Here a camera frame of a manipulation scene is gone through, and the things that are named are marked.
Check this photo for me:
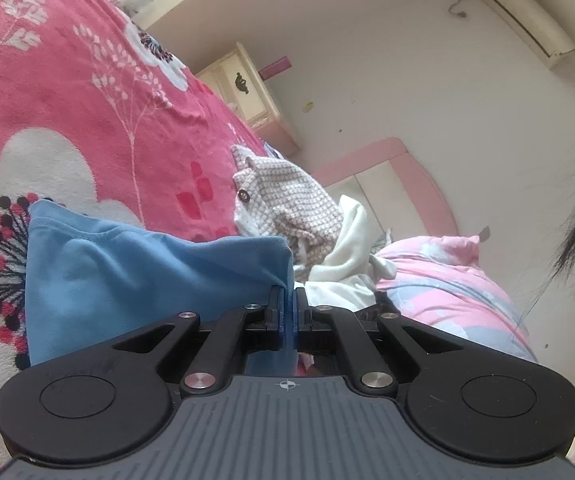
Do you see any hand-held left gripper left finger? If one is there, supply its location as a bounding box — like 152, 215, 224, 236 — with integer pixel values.
112, 285, 287, 396

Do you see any red floral blanket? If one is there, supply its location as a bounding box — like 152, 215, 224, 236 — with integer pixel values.
0, 0, 288, 480

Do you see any pink floral quilt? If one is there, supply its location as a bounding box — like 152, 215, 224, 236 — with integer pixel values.
371, 234, 539, 365

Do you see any blue shirt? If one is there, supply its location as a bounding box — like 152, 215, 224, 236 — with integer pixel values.
24, 200, 294, 371

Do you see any checked garment with button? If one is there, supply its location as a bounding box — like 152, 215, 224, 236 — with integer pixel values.
231, 144, 344, 263

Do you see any white garment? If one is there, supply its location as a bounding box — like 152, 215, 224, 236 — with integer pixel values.
295, 194, 398, 311

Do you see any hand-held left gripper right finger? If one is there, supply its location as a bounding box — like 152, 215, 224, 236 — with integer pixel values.
292, 287, 461, 396

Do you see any white air conditioner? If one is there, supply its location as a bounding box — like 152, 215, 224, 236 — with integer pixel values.
477, 0, 575, 71

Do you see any cream nightstand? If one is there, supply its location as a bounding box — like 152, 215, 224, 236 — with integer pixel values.
195, 42, 302, 157

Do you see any pink box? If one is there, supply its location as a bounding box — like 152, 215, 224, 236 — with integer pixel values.
259, 56, 292, 81

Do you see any pink bed headboard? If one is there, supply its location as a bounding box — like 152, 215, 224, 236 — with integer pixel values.
310, 136, 461, 247

